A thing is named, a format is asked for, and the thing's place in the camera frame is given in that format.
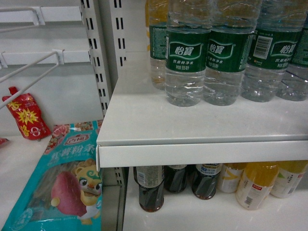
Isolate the barcode Cestbon water bottle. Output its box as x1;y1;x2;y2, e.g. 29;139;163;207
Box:
241;0;308;102

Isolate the rear left water bottle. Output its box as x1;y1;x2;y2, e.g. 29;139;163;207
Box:
147;0;169;90

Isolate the teal sweet potato noodle bag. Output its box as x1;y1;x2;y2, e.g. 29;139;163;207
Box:
3;120;103;231

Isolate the white slotted shelf upright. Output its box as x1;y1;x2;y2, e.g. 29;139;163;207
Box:
81;0;112;115

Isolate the right white yellow bottle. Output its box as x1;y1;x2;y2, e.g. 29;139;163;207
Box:
270;160;308;198

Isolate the middle dark tea bottle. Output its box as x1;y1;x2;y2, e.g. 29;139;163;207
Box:
164;165;188;193

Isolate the white yellow bottle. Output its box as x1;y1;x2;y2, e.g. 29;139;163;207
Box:
217;163;247;193
270;160;308;198

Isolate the Suntory dark tea bottle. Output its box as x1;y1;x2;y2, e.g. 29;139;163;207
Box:
192;163;222;200

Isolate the red sauce pouch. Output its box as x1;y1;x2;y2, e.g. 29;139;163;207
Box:
6;93;51;141

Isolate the front left Cestbon water bottle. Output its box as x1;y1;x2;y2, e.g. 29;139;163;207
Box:
165;0;213;107

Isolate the front yellow juice bottle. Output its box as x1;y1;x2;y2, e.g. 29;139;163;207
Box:
235;161;279;210

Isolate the front dark tea bottle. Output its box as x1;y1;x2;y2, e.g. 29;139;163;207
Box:
133;166;164;212

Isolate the rear white yellow bottle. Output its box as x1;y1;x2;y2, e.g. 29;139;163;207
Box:
217;163;247;193

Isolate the athlete label water bottle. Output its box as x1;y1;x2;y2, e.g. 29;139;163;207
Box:
276;22;308;102

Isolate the white wire display hook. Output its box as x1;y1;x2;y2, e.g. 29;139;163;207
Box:
0;49;64;109

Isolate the white water shelf board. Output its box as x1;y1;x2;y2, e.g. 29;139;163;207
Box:
97;52;308;168

